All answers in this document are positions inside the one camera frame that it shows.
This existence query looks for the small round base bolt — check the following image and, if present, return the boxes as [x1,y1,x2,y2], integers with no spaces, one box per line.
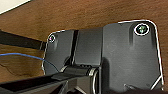
[48,35,56,43]

